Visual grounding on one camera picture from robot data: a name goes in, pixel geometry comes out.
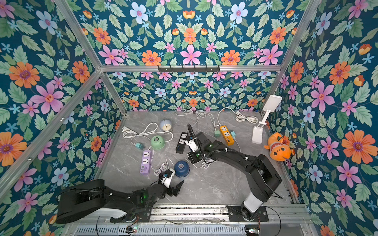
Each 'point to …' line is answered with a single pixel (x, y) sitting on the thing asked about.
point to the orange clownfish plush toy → (278, 151)
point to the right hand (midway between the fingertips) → (192, 154)
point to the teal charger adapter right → (233, 133)
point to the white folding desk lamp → (270, 106)
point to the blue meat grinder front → (181, 169)
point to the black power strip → (180, 146)
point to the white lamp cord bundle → (241, 117)
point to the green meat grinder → (157, 142)
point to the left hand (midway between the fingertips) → (180, 177)
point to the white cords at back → (187, 110)
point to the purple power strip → (145, 162)
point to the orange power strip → (227, 135)
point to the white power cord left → (148, 130)
